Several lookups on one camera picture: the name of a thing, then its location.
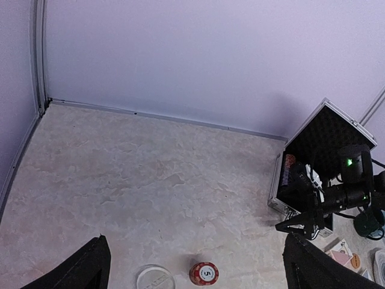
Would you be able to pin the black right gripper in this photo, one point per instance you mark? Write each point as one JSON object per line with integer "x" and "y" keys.
{"x": 359, "y": 188}

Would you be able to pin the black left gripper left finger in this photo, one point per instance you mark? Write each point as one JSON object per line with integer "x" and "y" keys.
{"x": 88, "y": 267}

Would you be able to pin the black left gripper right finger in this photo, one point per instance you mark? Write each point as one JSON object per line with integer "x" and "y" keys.
{"x": 306, "y": 266}

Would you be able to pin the red playing card deck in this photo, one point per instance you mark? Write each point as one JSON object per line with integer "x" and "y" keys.
{"x": 340, "y": 252}

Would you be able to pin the aluminium poker chip case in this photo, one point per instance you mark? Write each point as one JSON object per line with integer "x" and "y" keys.
{"x": 316, "y": 143}

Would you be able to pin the orange round button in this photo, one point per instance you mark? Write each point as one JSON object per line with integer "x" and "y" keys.
{"x": 355, "y": 262}

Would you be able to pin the clear round dish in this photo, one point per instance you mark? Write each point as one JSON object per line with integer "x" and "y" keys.
{"x": 155, "y": 277}

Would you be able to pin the dark green mug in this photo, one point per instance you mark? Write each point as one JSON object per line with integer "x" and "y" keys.
{"x": 370, "y": 224}

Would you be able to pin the red chip row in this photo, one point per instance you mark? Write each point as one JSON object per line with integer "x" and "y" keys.
{"x": 288, "y": 183}

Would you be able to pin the grey striped plate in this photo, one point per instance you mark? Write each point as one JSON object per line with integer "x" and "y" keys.
{"x": 379, "y": 267}

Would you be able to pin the red poker chip stack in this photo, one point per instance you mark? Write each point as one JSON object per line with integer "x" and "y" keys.
{"x": 203, "y": 274}

